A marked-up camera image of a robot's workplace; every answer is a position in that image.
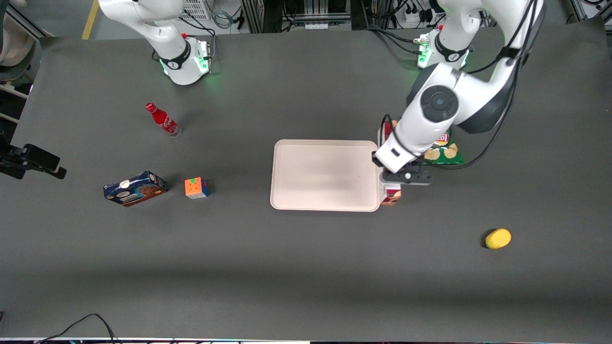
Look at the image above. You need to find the beige plastic tray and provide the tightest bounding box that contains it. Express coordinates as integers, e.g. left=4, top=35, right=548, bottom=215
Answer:
left=270, top=139, right=382, bottom=212

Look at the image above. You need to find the beige chair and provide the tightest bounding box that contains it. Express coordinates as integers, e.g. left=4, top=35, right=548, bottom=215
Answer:
left=0, top=0, right=36, bottom=67

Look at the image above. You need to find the red cola bottle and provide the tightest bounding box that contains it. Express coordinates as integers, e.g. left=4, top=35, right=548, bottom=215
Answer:
left=145, top=102, right=182, bottom=138

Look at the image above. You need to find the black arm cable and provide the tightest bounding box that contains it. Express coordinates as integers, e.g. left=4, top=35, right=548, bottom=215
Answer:
left=381, top=0, right=546, bottom=171

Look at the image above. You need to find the grey coiled cable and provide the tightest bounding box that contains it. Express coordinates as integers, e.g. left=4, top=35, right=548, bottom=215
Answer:
left=212, top=9, right=234, bottom=30

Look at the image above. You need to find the colourful puzzle cube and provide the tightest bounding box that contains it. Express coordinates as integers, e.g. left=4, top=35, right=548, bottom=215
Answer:
left=184, top=177, right=210, bottom=200

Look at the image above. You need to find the white perforated box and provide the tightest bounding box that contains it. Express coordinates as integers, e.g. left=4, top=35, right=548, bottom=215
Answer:
left=180, top=0, right=212, bottom=21

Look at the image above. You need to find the blue cookie box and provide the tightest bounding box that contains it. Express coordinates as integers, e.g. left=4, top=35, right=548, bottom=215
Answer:
left=103, top=171, right=168, bottom=207

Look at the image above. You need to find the green potato chip bag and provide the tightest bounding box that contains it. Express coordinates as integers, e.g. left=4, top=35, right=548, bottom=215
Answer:
left=421, top=127, right=465, bottom=166

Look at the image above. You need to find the thin black table cable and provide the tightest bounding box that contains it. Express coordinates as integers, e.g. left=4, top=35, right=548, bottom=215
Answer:
left=34, top=313, right=118, bottom=344

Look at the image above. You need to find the red cookie box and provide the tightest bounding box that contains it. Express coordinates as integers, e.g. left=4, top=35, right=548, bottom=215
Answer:
left=377, top=119, right=403, bottom=207

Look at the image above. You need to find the yellow lemon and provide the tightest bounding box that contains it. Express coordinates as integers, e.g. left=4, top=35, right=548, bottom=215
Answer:
left=485, top=228, right=512, bottom=250

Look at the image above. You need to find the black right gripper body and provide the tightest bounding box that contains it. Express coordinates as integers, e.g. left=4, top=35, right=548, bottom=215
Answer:
left=0, top=144, right=61, bottom=180

